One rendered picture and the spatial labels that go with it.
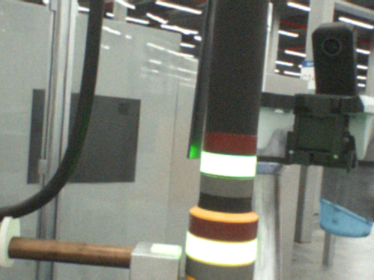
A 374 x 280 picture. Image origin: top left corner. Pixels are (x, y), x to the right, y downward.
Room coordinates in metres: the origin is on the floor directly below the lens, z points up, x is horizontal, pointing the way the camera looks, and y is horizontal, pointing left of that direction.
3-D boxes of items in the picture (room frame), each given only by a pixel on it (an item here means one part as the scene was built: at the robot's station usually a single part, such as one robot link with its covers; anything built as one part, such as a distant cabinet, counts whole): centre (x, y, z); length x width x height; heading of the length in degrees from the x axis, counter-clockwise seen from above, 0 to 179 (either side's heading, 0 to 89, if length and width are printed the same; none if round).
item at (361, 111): (0.48, -0.16, 1.64); 0.09 x 0.03 x 0.06; 0
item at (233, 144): (0.31, -0.03, 1.62); 0.03 x 0.03 x 0.01
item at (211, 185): (0.31, -0.03, 1.60); 0.03 x 0.03 x 0.01
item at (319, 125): (0.59, -0.16, 1.63); 0.12 x 0.08 x 0.09; 153
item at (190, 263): (0.31, -0.03, 1.55); 0.04 x 0.04 x 0.01
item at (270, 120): (0.53, -0.08, 1.64); 0.09 x 0.03 x 0.06; 126
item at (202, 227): (0.31, -0.03, 1.57); 0.04 x 0.04 x 0.01
